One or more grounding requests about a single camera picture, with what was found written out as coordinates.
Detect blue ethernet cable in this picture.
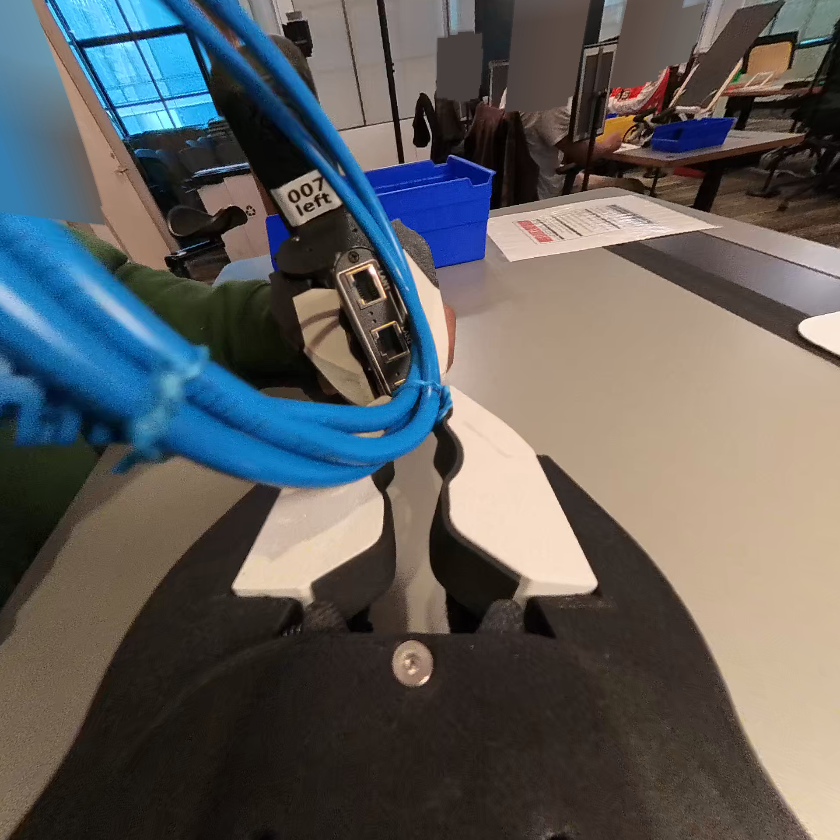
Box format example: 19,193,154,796
0,0,454,490

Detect white pad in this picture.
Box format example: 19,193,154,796
797,311,840,358

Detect dark jackets on chair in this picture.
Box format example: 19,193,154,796
412,92,539,207

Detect blue plastic bin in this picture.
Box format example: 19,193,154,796
266,155,496,271

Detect wooden work table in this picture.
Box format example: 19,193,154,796
610,129,807,212

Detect small blue tray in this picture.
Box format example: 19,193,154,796
651,117,736,153

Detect black stand pole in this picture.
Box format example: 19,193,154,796
375,0,406,165

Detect person's torso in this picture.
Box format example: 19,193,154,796
0,427,112,605

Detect white recycling bin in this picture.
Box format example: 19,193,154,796
197,167,270,263

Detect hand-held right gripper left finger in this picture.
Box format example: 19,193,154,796
231,459,398,598

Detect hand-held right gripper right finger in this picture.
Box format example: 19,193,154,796
430,386,599,598

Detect black chair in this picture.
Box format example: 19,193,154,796
164,205,249,280

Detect black ethernet adapter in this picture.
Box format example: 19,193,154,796
333,248,416,400

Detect person's left forearm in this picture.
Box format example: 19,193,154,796
66,226,309,382

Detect laminated paper sheet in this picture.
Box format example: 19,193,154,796
487,195,719,263

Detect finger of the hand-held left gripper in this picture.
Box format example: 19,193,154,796
292,287,388,406
402,252,455,391

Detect window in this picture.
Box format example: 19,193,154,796
46,0,224,139

